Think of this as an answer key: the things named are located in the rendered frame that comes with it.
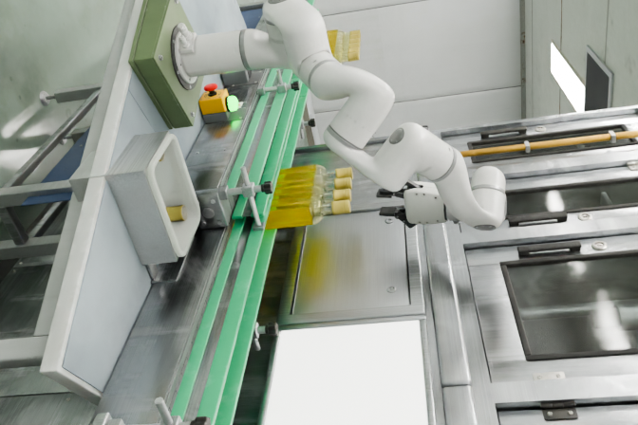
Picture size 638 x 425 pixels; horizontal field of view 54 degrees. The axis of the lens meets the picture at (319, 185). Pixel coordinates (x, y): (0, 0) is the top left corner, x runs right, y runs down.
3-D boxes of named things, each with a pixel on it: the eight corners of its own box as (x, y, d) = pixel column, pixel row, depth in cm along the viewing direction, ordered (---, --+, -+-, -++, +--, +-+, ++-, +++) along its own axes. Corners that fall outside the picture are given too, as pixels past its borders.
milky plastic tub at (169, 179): (143, 266, 130) (183, 262, 129) (106, 175, 119) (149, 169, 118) (167, 219, 145) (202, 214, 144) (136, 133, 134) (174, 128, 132)
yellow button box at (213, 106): (203, 123, 179) (228, 120, 178) (196, 100, 175) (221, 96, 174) (209, 113, 185) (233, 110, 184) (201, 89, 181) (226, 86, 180)
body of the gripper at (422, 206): (456, 212, 154) (411, 211, 159) (453, 178, 149) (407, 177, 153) (451, 231, 149) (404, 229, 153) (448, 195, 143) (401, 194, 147)
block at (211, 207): (199, 231, 148) (228, 229, 147) (188, 198, 143) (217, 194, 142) (202, 223, 151) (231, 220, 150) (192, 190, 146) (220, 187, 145)
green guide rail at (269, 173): (232, 220, 151) (264, 216, 150) (231, 216, 151) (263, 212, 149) (302, 12, 300) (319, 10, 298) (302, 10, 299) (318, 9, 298)
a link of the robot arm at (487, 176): (502, 202, 133) (505, 162, 137) (452, 200, 137) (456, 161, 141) (507, 228, 146) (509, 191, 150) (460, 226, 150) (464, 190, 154)
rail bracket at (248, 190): (230, 234, 148) (281, 229, 146) (211, 174, 139) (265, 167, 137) (232, 227, 150) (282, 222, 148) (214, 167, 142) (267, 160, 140)
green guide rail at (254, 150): (224, 194, 147) (257, 191, 146) (223, 191, 147) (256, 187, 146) (299, -3, 296) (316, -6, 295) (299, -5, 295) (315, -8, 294)
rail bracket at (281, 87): (257, 98, 194) (299, 92, 192) (252, 75, 190) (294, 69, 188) (259, 92, 197) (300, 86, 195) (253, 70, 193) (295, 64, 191)
